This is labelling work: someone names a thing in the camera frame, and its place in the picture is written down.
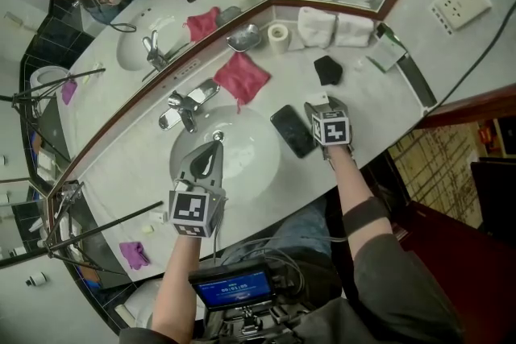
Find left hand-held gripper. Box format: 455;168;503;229
167;139;228;240

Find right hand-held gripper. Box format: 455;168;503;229
303;96;356;161

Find white soap block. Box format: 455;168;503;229
306;91;331;107

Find metal soap dish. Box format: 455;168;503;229
224;22;262;54

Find person's right forearm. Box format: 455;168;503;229
327;143;395;255

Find person's left forearm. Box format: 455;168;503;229
150;234;203;344

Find black smartphone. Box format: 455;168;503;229
268;103;320;160

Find white sink basin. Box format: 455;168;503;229
168;104;283;211

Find chrome faucet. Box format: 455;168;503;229
157;77;223;135

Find white folded towel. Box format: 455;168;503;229
333;12;377;49
296;6;339;50

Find white green sign card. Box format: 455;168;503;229
364;33;409;74

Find toilet paper roll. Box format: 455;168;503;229
266;22;291;56

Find red cloth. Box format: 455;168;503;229
211;50;272;114

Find long black tray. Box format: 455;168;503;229
376;22;439;110

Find person's blue jeans legs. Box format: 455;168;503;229
220;196;335;267

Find purple cloth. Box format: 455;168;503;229
118;239;152;271

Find black armband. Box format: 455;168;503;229
341;195;391;238

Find black tripod stand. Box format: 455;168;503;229
0;180;165;280

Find chest-mounted screen device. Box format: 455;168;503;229
187;259;280;312

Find clear glass tumbler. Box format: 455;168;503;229
57;180;85;201

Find large wood-framed mirror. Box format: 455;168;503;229
0;0;276;199

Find white toilet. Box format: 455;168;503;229
114;279;163;330

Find orange blue bag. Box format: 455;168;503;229
79;267;102;290

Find red carton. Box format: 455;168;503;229
476;122;496;145

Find dark wooden door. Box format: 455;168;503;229
468;155;516;241

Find person's dark shirt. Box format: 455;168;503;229
118;232;465;344

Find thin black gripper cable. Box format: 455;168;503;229
212;220;227;259

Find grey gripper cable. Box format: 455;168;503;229
224;234;352;255

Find dark wooden door frame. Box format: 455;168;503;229
418;81;516;131

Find thick black cable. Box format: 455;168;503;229
422;1;516;118

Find white wall power socket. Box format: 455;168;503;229
428;0;493;37

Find wall paper roll holder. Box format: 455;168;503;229
23;271;48;288

